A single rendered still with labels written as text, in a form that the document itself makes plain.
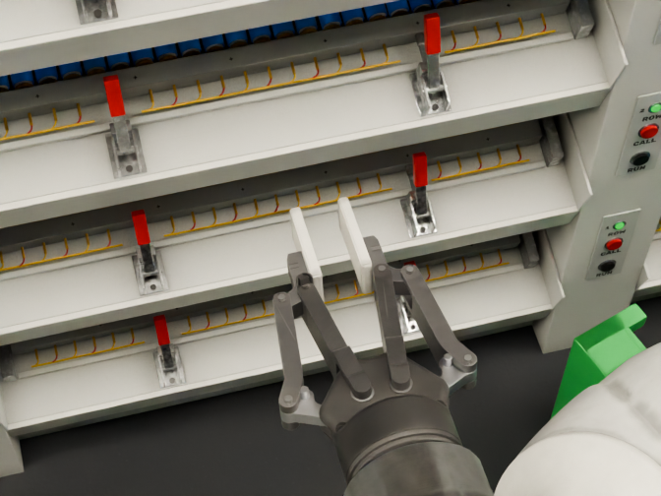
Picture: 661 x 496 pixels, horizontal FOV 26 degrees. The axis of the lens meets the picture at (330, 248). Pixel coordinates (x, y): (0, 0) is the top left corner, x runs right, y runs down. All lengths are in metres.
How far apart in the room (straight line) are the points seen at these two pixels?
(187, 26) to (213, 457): 0.67
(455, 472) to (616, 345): 0.66
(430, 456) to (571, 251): 0.69
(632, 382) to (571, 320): 0.95
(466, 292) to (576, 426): 0.91
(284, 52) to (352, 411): 0.42
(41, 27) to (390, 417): 0.40
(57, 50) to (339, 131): 0.28
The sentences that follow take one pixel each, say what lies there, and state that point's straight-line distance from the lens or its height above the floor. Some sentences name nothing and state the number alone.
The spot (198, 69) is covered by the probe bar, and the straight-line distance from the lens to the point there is 1.22.
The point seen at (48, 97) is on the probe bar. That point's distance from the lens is 1.22.
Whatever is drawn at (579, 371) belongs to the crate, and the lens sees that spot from 1.51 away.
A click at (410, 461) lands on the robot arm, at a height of 0.71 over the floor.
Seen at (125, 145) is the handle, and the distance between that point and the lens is 1.20.
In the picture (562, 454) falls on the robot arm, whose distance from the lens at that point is 0.67.
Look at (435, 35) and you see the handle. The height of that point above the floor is 0.57.
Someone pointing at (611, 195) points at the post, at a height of 0.32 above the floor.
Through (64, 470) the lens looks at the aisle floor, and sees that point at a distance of 1.64.
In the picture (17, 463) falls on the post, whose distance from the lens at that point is 1.62.
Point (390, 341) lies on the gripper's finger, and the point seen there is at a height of 0.66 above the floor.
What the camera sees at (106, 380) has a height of 0.12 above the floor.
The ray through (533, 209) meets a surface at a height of 0.30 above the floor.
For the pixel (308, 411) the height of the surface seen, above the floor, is 0.65.
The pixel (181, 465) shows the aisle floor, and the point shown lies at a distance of 1.62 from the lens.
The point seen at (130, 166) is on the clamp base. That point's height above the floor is 0.50.
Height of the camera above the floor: 1.47
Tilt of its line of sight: 57 degrees down
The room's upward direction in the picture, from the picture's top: straight up
